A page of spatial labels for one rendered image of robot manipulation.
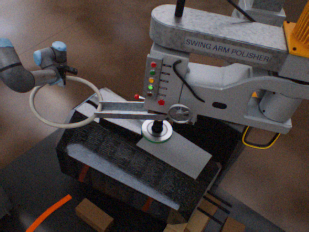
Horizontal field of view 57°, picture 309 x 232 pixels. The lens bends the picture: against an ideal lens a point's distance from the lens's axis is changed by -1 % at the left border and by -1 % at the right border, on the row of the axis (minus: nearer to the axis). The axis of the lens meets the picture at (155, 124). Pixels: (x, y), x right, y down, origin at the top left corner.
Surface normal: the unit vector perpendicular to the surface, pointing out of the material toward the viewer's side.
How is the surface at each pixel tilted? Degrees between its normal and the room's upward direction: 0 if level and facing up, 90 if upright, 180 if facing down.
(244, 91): 90
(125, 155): 45
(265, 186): 0
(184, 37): 90
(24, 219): 0
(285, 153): 0
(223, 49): 90
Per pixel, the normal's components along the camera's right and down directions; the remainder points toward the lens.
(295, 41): 0.11, -0.66
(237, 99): -0.20, 0.72
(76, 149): -0.29, -0.04
